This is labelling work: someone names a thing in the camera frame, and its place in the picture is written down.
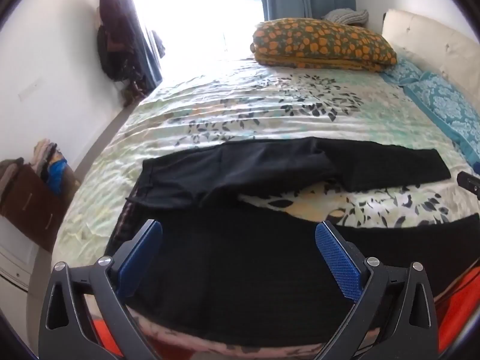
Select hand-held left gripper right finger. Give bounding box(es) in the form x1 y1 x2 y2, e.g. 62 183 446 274
313 220 439 360

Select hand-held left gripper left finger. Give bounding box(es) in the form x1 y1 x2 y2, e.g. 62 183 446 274
37 219 163 360

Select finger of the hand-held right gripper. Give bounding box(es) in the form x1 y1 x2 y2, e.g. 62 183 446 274
457 172 480 197

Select black pants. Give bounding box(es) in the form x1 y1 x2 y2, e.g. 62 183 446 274
105 137 480 347

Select teal patterned pillow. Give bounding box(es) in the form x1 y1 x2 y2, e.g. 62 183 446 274
380 58 480 175

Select basket with blue cloth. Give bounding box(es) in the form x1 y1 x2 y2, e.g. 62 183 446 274
40 149 70 196

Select brown drawer cabinet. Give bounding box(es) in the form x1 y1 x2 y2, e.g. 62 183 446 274
0 163 81 253

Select stack of folded clothes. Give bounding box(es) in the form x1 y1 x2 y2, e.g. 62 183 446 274
30 139 59 175

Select cream padded headboard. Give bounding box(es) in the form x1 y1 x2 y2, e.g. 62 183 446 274
382 8 480 94

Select brown wooden object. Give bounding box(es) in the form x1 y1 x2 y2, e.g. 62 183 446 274
122 77 149 107

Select floral bed sheet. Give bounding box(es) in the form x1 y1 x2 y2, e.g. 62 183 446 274
52 54 480 360

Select orange floral folded blanket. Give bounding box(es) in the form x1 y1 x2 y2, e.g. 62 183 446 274
250 17 397 73

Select grey striped cloth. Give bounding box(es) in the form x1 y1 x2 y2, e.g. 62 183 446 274
322 8 370 26

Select dark hanging clothes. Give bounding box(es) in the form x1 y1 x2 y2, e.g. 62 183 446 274
95 0 140 82

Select dark curtain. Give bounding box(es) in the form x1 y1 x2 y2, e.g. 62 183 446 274
101 0 164 91

